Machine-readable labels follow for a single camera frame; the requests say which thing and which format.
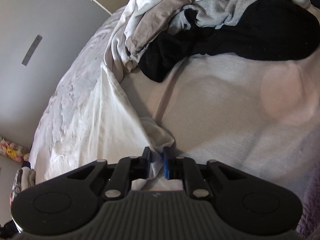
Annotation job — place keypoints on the grey wall strip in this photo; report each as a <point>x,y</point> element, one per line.
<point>32,51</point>

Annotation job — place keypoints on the black garment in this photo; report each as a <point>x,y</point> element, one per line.
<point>250,37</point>

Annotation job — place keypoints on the bed with pink-dotted sheet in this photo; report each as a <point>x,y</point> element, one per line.
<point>225,105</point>

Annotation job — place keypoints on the white sweatshirt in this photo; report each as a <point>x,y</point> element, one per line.
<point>112,120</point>

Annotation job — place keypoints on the pile of mixed clothes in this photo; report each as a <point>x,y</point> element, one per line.
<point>155,27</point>

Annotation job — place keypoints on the purple fluffy rug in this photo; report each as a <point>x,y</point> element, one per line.
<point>312,205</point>

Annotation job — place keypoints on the column of plush toys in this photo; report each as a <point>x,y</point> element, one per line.
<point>12,152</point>

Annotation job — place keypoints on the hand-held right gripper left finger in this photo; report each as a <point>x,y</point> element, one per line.
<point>149,163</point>

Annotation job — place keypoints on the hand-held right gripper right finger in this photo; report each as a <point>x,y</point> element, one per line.
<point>165,165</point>

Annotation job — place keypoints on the grey waffle-knit garment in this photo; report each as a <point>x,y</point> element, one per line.
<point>212,12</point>

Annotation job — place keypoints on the small black folded item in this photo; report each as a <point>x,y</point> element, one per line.
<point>26,164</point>

